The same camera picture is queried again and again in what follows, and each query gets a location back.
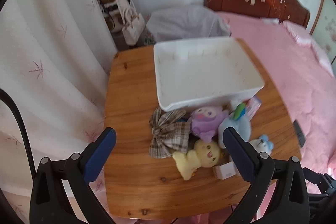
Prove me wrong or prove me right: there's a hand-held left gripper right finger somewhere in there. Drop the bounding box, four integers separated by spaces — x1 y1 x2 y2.
223 127 311 224

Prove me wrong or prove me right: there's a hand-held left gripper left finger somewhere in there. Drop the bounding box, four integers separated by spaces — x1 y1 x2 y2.
30 127 117 224

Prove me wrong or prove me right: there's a light blue plush toy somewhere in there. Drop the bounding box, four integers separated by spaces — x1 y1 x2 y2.
218 115 252 149

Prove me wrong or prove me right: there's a small white plush toy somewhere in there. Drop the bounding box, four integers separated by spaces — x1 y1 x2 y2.
249 135 274 155

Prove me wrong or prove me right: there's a yellow plush toy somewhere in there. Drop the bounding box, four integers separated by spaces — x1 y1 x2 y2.
172 139 222 181

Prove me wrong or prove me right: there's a purple plush toy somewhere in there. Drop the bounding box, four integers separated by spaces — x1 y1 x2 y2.
189 106 229 143

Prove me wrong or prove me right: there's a plaid fabric bow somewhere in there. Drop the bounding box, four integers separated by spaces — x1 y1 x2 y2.
149 107 191 159

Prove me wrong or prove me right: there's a white plastic storage bin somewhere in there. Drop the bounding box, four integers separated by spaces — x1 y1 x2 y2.
154 36 265 112

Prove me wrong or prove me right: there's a small white carton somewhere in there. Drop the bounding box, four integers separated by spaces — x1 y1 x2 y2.
213 162 238 179

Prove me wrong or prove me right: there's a pink purple packet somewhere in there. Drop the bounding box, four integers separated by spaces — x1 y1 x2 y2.
245 97 262 119

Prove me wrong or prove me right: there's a pink bed quilt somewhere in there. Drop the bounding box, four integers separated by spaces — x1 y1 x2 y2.
218 11 336 195

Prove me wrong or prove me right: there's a white floral curtain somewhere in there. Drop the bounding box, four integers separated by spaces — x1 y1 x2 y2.
0 0 118 224

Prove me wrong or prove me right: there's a pink pillow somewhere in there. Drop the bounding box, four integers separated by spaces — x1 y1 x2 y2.
282 20 334 69

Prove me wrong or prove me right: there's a grey cloth bundle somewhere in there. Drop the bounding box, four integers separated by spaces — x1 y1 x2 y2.
146 5 231 43

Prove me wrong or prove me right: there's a floral wardrobe door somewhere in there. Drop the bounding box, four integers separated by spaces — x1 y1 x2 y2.
310 0 336 64

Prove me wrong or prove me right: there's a black cable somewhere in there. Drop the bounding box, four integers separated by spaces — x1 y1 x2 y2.
0 89 36 182

